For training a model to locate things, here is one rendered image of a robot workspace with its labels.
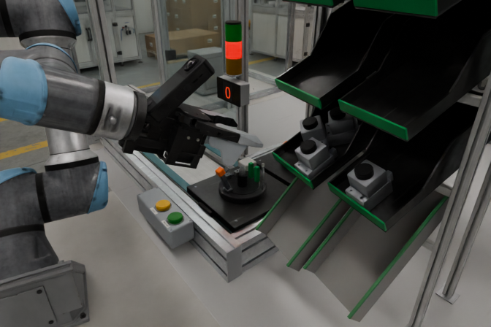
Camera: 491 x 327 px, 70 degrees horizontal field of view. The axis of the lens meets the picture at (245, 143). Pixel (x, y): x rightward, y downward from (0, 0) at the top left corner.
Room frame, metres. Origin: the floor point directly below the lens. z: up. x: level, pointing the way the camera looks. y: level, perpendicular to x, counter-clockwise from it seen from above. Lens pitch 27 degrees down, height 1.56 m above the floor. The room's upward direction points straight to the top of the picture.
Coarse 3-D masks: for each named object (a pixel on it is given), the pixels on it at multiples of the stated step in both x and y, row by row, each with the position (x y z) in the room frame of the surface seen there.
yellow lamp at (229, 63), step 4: (228, 60) 1.06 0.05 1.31; (232, 60) 1.05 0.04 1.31; (236, 60) 1.05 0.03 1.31; (240, 60) 1.06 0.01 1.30; (228, 64) 1.06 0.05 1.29; (232, 64) 1.05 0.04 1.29; (236, 64) 1.05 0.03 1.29; (240, 64) 1.06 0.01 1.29; (228, 68) 1.06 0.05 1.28; (232, 68) 1.05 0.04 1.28; (236, 68) 1.05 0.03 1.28; (240, 68) 1.06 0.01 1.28; (228, 72) 1.06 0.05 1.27; (232, 72) 1.05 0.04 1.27; (236, 72) 1.05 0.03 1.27; (240, 72) 1.06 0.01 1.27
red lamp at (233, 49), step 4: (228, 44) 1.06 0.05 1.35; (232, 44) 1.05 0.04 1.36; (236, 44) 1.05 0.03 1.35; (240, 44) 1.06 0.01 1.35; (228, 48) 1.06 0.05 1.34; (232, 48) 1.05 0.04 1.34; (236, 48) 1.05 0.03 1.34; (240, 48) 1.06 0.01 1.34; (228, 52) 1.06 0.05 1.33; (232, 52) 1.05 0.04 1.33; (236, 52) 1.05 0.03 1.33; (240, 52) 1.06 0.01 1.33; (228, 56) 1.06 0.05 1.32; (232, 56) 1.05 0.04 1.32; (236, 56) 1.05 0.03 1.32; (240, 56) 1.06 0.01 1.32
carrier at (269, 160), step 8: (256, 160) 1.03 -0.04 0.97; (264, 160) 1.03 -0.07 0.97; (272, 160) 1.03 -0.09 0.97; (264, 168) 0.98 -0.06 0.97; (272, 168) 0.98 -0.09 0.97; (280, 168) 0.98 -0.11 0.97; (272, 176) 0.95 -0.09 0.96; (280, 176) 0.93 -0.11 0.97; (288, 176) 0.93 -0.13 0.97; (288, 184) 0.89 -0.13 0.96
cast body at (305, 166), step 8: (304, 144) 0.57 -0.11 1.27; (312, 144) 0.57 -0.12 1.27; (320, 144) 0.57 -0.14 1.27; (296, 152) 0.58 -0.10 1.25; (304, 152) 0.56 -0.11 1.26; (312, 152) 0.56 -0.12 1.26; (320, 152) 0.55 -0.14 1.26; (328, 152) 0.56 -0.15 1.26; (336, 152) 0.60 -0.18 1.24; (304, 160) 0.56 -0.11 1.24; (312, 160) 0.55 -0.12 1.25; (320, 160) 0.56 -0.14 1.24; (328, 160) 0.57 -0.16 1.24; (296, 168) 0.58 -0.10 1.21; (304, 168) 0.56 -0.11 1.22; (312, 168) 0.55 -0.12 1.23; (320, 168) 0.56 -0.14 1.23; (312, 176) 0.55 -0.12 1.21
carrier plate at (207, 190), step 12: (204, 180) 0.90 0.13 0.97; (216, 180) 0.90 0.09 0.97; (264, 180) 0.90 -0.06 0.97; (276, 180) 0.90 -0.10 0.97; (192, 192) 0.85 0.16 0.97; (204, 192) 0.84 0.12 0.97; (216, 192) 0.84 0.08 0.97; (276, 192) 0.84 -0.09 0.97; (216, 204) 0.78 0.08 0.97; (228, 204) 0.78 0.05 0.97; (240, 204) 0.78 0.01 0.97; (252, 204) 0.78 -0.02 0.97; (264, 204) 0.78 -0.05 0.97; (216, 216) 0.75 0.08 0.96; (228, 216) 0.73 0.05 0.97; (240, 216) 0.73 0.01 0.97; (252, 216) 0.73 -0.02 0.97
